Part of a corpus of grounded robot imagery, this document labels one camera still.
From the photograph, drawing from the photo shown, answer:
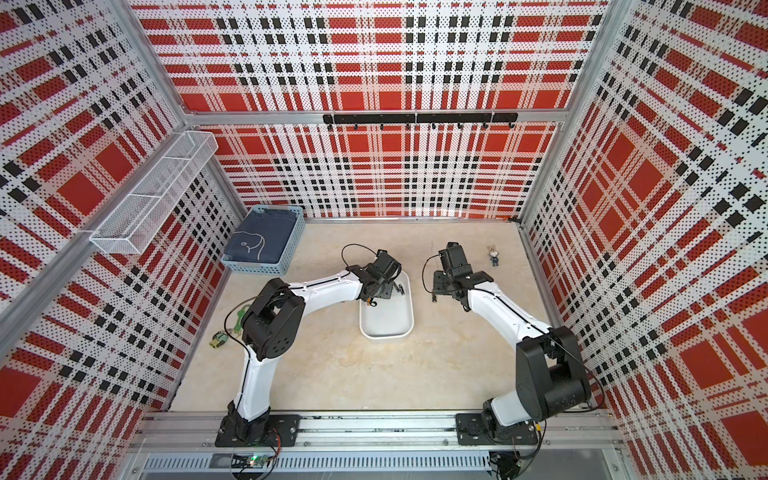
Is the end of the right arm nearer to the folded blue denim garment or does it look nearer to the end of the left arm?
the end of the left arm

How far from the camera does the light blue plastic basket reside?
102 cm

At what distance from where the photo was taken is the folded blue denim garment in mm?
1021

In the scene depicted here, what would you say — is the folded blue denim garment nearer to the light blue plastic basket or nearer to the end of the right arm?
the light blue plastic basket

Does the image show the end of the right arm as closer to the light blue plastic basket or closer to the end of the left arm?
the end of the left arm

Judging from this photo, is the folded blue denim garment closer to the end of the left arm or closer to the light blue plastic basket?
the light blue plastic basket
